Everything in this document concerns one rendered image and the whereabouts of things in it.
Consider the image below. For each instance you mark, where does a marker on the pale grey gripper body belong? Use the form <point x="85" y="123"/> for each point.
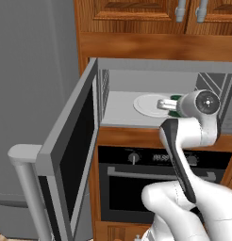
<point x="165" y="104"/>

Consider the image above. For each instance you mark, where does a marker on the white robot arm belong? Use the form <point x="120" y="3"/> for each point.
<point x="202" y="135"/>

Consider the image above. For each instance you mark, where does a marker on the white microwave turntable plate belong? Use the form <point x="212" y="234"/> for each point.
<point x="146" y="105"/>

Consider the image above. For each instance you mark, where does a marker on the grey microwave oven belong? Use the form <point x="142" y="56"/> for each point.
<point x="146" y="75"/>

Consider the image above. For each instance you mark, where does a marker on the grey microwave door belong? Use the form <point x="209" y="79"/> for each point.
<point x="75" y="138"/>

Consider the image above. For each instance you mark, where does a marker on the dark oven knob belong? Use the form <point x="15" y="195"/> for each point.
<point x="132" y="157"/>
<point x="192" y="160"/>

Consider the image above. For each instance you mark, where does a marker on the wooden cupboard door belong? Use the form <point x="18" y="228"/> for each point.
<point x="221" y="15"/>
<point x="130" y="12"/>

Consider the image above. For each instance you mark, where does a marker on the black built-in oven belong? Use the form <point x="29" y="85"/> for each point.
<point x="127" y="194"/>

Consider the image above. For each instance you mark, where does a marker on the wooden drawer front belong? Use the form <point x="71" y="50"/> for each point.
<point x="121" y="232"/>

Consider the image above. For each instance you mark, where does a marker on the grey fridge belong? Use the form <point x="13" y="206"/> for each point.
<point x="29" y="78"/>

